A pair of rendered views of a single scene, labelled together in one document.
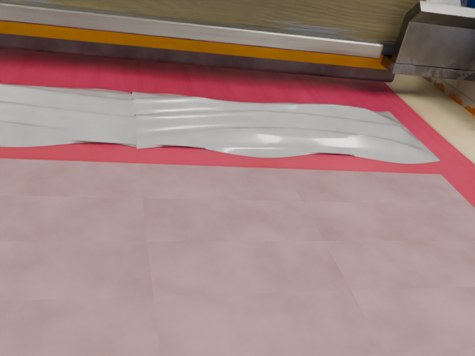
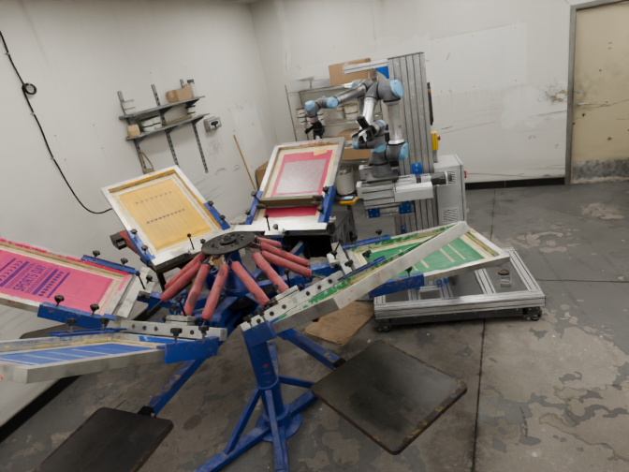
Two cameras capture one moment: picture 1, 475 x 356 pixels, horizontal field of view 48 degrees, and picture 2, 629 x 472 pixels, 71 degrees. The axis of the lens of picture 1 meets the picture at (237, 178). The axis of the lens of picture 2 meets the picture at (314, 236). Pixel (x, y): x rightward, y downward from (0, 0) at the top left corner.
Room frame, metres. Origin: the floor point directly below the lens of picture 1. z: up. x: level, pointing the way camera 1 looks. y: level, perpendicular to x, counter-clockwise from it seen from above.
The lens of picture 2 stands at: (1.69, 2.68, 2.15)
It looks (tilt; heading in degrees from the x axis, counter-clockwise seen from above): 22 degrees down; 238
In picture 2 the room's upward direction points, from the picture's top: 11 degrees counter-clockwise
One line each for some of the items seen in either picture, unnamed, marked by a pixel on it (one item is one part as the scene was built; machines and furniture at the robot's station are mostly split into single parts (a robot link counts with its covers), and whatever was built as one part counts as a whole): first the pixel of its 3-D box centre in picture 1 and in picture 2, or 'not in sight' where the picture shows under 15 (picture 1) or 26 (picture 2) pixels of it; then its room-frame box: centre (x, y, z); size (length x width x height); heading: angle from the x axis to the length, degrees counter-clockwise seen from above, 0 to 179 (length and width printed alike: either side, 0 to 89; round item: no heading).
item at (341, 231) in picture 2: not in sight; (340, 242); (-0.15, 0.09, 0.79); 0.46 x 0.09 x 0.33; 32
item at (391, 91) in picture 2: not in sight; (393, 122); (-0.51, 0.46, 1.63); 0.15 x 0.12 x 0.55; 112
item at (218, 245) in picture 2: not in sight; (255, 337); (0.89, 0.53, 0.67); 0.39 x 0.39 x 1.35
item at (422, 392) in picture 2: not in sight; (316, 349); (0.86, 1.20, 0.91); 1.34 x 0.40 x 0.08; 92
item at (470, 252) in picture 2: not in sight; (393, 246); (0.09, 0.95, 1.05); 1.08 x 0.61 x 0.23; 152
